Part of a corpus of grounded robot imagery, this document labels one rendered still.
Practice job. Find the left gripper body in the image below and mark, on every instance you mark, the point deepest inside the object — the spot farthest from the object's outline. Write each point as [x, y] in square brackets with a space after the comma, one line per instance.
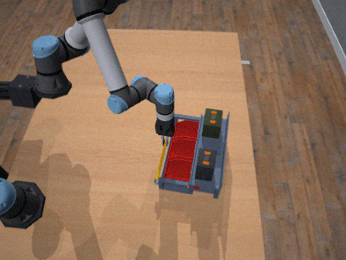
[165, 124]

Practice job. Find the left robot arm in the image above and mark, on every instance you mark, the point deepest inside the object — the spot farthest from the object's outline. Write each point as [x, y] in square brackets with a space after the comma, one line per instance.
[50, 52]

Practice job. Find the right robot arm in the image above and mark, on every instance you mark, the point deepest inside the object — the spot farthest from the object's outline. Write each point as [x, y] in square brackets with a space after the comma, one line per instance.
[17, 201]

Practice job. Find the red open bin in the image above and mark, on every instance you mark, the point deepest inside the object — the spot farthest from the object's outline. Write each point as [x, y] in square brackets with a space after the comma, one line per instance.
[178, 169]
[186, 129]
[181, 149]

